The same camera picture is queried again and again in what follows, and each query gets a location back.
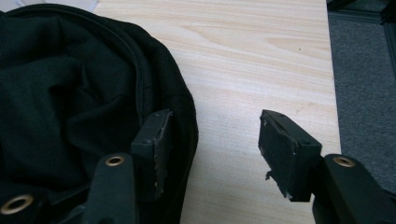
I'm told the black fabric bag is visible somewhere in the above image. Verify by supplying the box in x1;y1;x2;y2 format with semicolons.
0;3;200;224

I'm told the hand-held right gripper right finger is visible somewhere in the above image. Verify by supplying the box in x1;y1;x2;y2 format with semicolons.
257;109;323;203

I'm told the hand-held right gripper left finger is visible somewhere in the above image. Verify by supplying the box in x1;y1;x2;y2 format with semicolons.
130;108;174;203

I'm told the black metal stand frame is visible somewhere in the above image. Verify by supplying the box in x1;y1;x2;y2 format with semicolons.
326;0;396;78

